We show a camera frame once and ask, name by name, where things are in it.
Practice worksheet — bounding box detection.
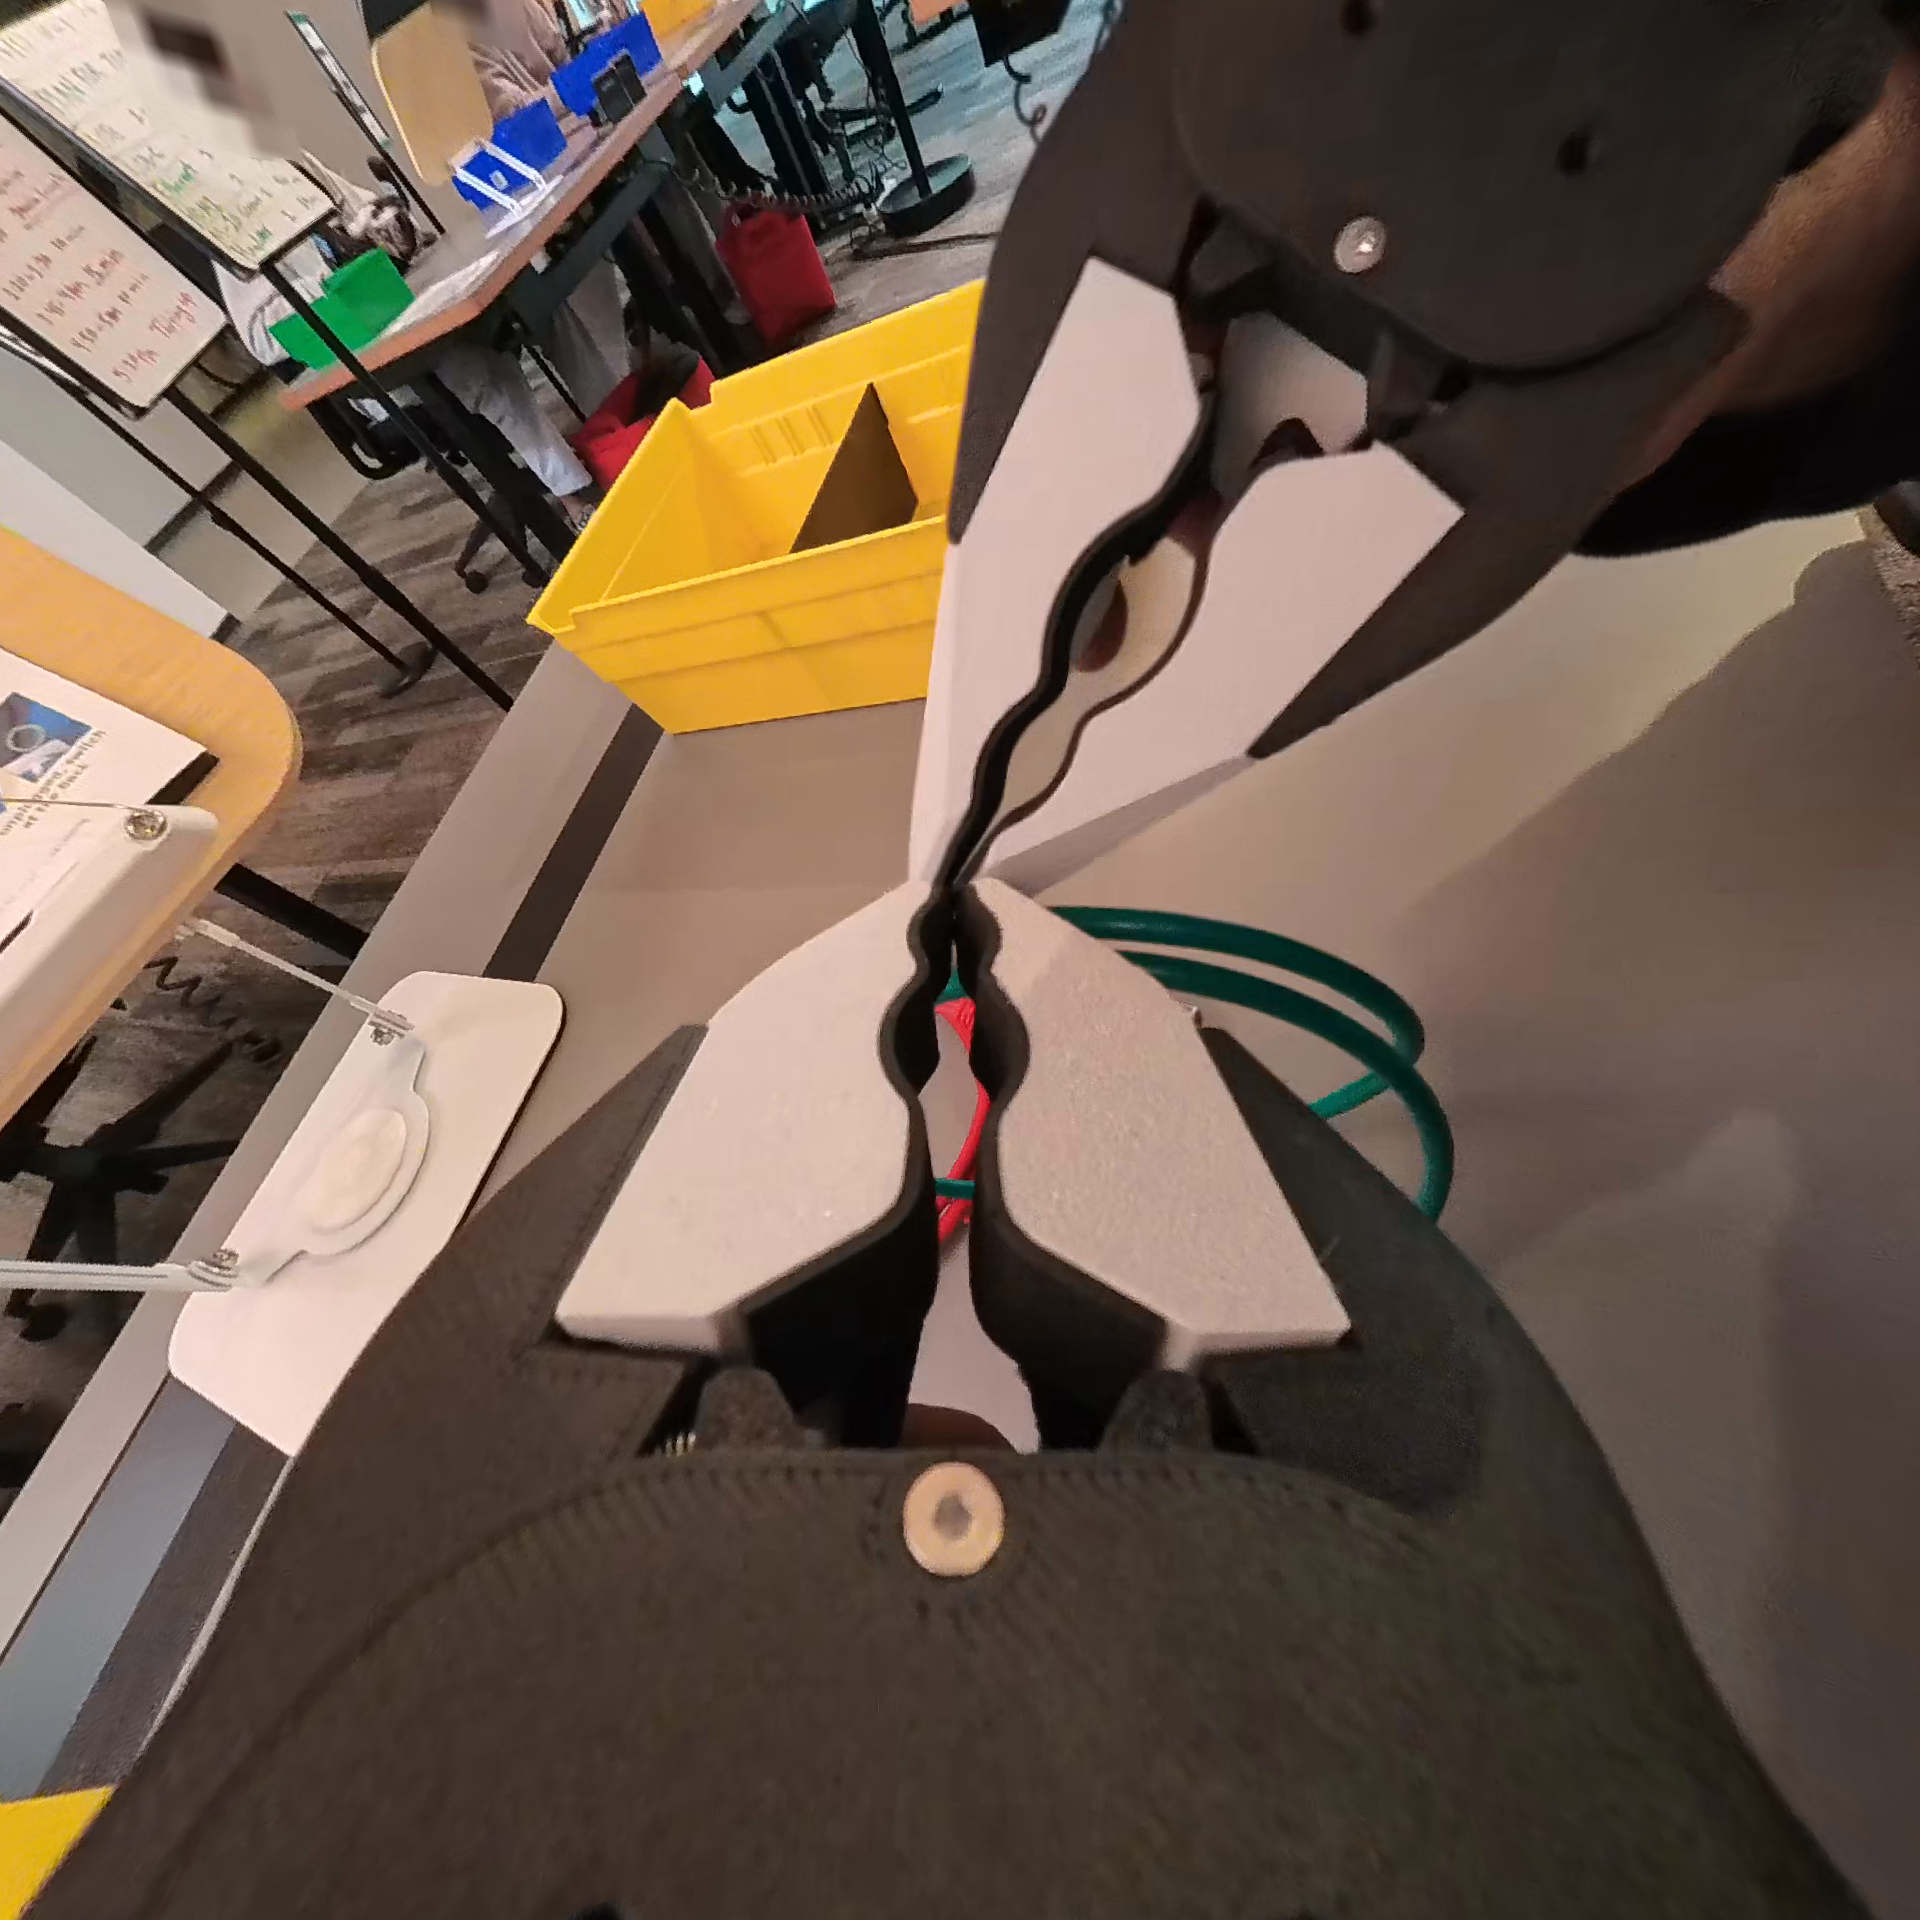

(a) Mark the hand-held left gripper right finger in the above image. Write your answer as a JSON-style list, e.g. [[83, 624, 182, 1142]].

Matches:
[[955, 879, 1351, 1456]]

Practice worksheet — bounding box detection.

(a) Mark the person's right hand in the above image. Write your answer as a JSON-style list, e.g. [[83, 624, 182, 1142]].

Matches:
[[1706, 98, 1920, 410]]

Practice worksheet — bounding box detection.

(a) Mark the printed instruction sheet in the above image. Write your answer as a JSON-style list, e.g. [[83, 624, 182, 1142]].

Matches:
[[0, 649, 211, 948]]

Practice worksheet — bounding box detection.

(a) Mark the brown cardboard divider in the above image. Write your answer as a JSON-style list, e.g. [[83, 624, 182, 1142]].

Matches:
[[790, 383, 919, 556]]

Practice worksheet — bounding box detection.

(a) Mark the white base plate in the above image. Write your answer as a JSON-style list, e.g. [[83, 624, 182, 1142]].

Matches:
[[170, 972, 565, 1456]]

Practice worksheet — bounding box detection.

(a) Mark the long wood-edged table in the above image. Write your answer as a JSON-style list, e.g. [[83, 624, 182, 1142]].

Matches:
[[276, 0, 782, 594]]

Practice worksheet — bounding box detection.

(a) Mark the blue plastic bin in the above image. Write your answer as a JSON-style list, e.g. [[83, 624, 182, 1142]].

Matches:
[[551, 19, 661, 116], [449, 109, 566, 208]]

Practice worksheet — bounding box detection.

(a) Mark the wooden side table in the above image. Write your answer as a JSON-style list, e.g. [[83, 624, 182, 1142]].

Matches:
[[0, 528, 302, 1126]]

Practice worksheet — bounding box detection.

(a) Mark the red cable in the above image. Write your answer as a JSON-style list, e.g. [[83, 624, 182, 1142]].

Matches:
[[931, 995, 997, 1247]]

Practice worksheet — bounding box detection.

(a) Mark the green plastic bin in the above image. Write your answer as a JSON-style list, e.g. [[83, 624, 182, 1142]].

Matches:
[[268, 248, 413, 369]]

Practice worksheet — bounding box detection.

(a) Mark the yellow plastic bin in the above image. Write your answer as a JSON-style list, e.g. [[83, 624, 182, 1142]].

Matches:
[[529, 282, 990, 738]]

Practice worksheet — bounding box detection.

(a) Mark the yellow plastic piece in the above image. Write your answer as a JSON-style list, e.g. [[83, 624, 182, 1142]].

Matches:
[[0, 1785, 115, 1920]]

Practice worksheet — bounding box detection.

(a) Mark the black round stand base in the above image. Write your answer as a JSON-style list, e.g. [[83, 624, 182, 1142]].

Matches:
[[863, 0, 979, 242]]

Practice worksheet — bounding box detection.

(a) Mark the large handwritten whiteboard easel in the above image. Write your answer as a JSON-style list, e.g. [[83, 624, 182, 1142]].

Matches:
[[0, 0, 520, 717]]

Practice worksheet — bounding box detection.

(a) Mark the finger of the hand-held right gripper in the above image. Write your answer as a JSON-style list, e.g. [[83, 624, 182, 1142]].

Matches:
[[906, 256, 1217, 892], [957, 318, 1467, 884]]

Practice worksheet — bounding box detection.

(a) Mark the wooden chair back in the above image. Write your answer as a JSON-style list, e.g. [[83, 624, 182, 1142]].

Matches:
[[372, 6, 490, 191]]

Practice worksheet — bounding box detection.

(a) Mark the red bag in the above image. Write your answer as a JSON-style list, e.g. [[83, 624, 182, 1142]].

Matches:
[[718, 201, 838, 352], [573, 355, 718, 488]]

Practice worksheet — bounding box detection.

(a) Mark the green ethernet cable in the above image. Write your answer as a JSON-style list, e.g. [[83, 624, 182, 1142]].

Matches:
[[936, 903, 1457, 1229]]

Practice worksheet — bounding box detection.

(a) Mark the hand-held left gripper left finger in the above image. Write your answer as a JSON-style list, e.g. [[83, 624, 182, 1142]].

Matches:
[[551, 882, 946, 1456]]

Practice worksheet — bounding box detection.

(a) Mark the thin metal support rod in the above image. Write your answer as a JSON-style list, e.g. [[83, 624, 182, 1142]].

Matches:
[[182, 921, 413, 1042], [0, 1257, 241, 1295]]

